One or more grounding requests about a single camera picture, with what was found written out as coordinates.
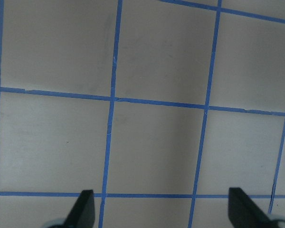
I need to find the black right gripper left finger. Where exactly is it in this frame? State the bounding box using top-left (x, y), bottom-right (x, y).
top-left (63, 190), bottom-right (95, 228)

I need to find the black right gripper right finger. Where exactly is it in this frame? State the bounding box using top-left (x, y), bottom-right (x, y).
top-left (228, 188), bottom-right (279, 228)

